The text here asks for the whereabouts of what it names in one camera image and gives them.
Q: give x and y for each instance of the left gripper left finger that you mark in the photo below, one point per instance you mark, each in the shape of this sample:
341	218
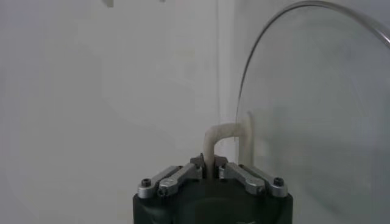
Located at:
173	179

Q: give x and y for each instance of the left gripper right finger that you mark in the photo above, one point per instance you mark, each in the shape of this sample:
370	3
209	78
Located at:
250	179

